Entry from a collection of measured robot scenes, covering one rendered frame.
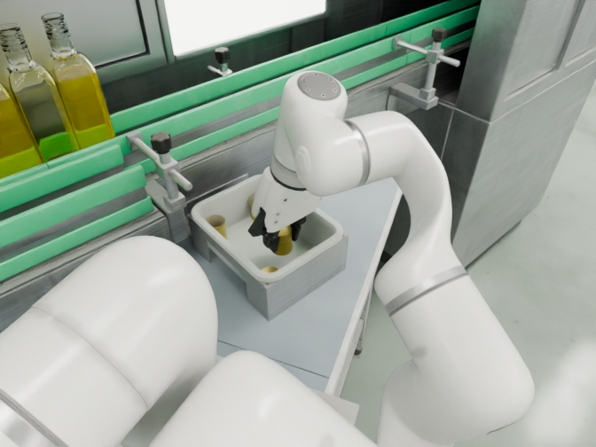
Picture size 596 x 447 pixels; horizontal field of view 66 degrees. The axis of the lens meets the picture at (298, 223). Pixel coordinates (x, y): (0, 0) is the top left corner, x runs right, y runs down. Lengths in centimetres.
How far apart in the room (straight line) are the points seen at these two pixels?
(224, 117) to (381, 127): 42
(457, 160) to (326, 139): 95
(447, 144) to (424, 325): 101
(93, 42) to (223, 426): 73
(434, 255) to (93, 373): 29
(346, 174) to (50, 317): 30
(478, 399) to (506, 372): 3
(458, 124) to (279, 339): 85
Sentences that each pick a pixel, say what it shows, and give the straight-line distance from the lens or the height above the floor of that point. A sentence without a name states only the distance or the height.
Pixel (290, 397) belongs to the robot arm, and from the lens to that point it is 30.
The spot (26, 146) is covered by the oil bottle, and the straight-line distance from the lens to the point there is 75.
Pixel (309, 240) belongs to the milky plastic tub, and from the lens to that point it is 82.
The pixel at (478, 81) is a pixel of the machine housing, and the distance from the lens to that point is 129.
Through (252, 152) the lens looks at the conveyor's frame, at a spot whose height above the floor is 85.
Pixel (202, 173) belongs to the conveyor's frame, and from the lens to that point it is 86.
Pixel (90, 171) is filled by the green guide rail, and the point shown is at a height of 94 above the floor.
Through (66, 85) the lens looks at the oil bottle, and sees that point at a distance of 74.
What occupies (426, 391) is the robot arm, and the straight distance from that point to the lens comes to 45.
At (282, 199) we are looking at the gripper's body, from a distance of 61.
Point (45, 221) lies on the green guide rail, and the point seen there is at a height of 94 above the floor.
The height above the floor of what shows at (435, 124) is 68.
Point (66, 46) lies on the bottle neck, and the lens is 74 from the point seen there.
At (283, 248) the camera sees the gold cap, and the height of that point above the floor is 82.
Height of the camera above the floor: 134
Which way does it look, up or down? 42 degrees down
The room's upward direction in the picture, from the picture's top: straight up
